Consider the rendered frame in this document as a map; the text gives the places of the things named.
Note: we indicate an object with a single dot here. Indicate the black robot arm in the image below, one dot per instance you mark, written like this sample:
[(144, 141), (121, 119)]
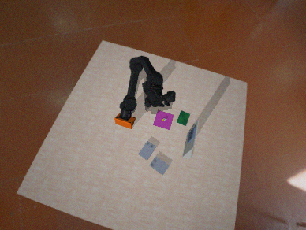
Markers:
[(151, 87)]

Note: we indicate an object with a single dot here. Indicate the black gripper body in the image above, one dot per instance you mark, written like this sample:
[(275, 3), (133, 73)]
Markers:
[(169, 97)]

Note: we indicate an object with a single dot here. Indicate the magenta flat square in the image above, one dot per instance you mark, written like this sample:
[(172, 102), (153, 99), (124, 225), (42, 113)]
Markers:
[(163, 124)]

